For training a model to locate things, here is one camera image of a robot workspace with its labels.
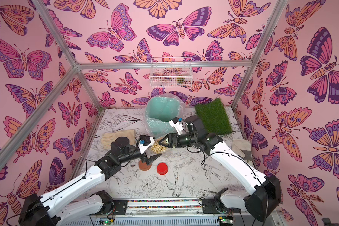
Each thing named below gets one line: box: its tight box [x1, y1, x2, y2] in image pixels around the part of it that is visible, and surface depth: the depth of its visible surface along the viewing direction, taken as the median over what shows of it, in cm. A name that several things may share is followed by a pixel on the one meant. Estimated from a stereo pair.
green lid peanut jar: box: [148, 138, 167, 154], surface depth 68 cm
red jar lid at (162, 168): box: [156, 162, 169, 176], surface depth 89 cm
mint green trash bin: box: [145, 96, 182, 138], surface depth 91 cm
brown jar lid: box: [138, 159, 153, 171], surface depth 89 cm
